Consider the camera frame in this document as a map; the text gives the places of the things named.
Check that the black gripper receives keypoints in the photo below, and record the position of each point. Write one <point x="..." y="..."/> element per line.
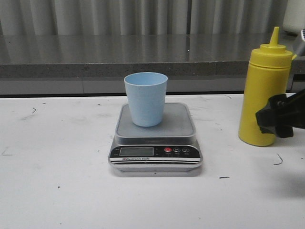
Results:
<point x="281" y="114"/>

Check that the yellow squeeze bottle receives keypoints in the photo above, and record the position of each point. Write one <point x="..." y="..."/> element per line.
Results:
<point x="267" y="75"/>

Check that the light blue plastic cup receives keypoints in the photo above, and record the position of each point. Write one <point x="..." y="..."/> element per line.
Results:
<point x="146" y="97"/>

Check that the silver digital kitchen scale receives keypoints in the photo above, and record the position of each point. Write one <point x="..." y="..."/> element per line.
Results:
<point x="167" y="149"/>

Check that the white container in background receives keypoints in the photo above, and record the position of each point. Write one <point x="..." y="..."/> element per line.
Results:
<point x="294" y="17"/>

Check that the grey stone counter ledge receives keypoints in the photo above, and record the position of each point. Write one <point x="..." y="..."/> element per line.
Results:
<point x="97" y="64"/>

